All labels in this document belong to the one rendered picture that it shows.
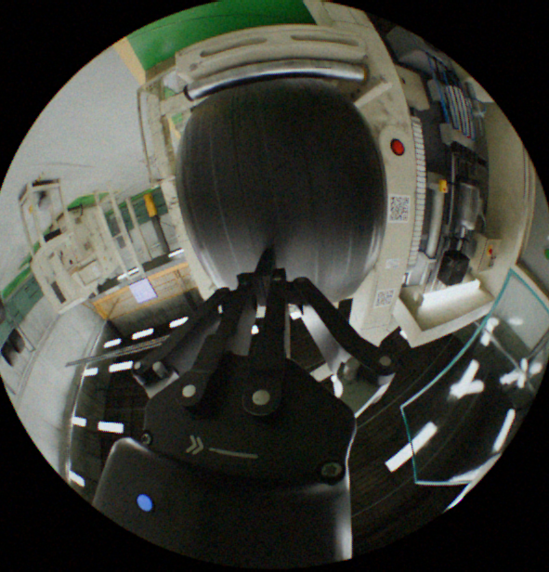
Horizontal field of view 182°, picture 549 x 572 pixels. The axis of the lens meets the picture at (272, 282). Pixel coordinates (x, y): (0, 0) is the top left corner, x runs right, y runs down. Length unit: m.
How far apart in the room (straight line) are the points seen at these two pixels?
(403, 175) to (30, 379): 11.49
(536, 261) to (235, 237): 0.68
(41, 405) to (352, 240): 11.33
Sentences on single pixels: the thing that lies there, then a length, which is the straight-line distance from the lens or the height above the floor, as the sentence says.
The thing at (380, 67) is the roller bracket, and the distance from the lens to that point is 0.42.
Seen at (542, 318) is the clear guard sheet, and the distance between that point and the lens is 0.61.
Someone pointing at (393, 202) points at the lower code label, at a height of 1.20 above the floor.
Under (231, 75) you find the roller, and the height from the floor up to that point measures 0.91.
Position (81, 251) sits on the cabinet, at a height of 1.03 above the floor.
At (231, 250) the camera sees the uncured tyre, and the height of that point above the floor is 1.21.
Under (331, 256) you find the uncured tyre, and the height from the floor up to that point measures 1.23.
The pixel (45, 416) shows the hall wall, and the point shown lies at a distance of 11.32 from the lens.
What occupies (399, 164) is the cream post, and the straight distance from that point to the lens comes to 0.49.
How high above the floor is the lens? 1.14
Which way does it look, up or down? 33 degrees up
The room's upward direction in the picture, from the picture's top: 168 degrees clockwise
